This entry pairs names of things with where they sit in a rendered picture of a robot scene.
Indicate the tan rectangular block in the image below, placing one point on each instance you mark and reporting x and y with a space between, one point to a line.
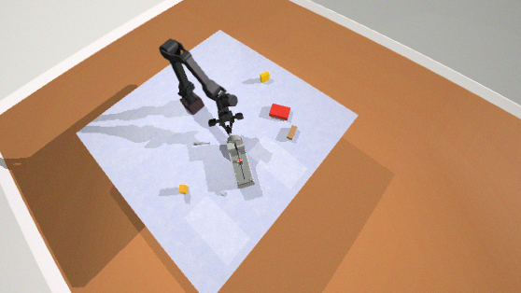
292 132

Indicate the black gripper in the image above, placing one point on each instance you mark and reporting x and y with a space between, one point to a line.
212 122

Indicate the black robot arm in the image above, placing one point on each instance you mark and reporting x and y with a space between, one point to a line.
171 51

